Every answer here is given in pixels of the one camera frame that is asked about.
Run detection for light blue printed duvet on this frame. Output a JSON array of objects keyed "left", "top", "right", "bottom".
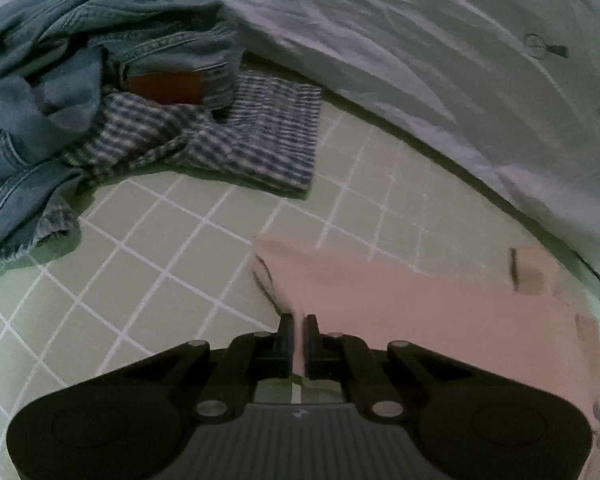
[{"left": 80, "top": 0, "right": 600, "bottom": 307}]

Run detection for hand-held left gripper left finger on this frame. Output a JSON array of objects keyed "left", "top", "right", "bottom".
[{"left": 97, "top": 313, "right": 295, "bottom": 420}]

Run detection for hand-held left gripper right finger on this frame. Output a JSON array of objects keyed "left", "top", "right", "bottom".
[{"left": 305, "top": 314, "right": 501, "bottom": 420}]

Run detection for green checked bed sheet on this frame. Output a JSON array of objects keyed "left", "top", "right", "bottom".
[{"left": 0, "top": 50, "right": 600, "bottom": 480}]

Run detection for cream hoodie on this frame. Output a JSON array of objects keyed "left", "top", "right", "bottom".
[{"left": 252, "top": 235, "right": 600, "bottom": 480}]

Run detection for blue checked shirt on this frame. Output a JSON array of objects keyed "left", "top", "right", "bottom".
[{"left": 35, "top": 71, "right": 323, "bottom": 249}]

